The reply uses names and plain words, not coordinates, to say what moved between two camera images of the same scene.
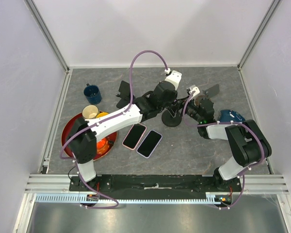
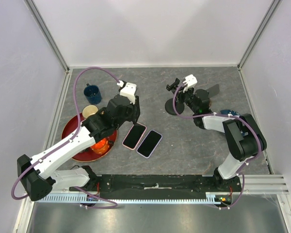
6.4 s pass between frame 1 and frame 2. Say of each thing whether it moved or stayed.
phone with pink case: stayed
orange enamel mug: stayed
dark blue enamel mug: stayed
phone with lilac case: stayed
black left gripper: moved
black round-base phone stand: moved
